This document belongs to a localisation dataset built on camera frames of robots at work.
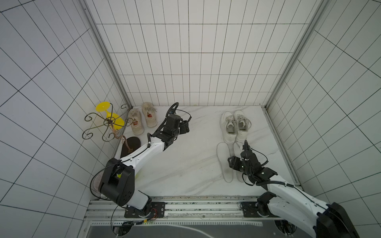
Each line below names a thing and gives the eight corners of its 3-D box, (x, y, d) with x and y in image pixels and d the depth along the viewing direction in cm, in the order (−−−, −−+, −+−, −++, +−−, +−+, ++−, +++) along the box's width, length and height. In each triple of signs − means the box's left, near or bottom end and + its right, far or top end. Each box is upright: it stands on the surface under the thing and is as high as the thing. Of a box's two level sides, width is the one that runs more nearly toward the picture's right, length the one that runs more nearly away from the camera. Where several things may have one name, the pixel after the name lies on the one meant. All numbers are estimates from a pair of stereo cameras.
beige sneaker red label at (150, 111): (148, 128, 105) (146, 124, 102) (141, 107, 120) (140, 102, 116) (161, 124, 108) (160, 120, 104) (153, 103, 122) (152, 99, 118)
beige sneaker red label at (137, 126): (132, 137, 101) (130, 132, 97) (129, 114, 115) (127, 109, 110) (144, 133, 103) (142, 129, 99) (140, 111, 116) (138, 107, 112)
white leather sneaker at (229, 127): (223, 144, 99) (226, 136, 92) (219, 115, 115) (221, 107, 108) (237, 144, 99) (240, 136, 92) (230, 115, 115) (233, 107, 108)
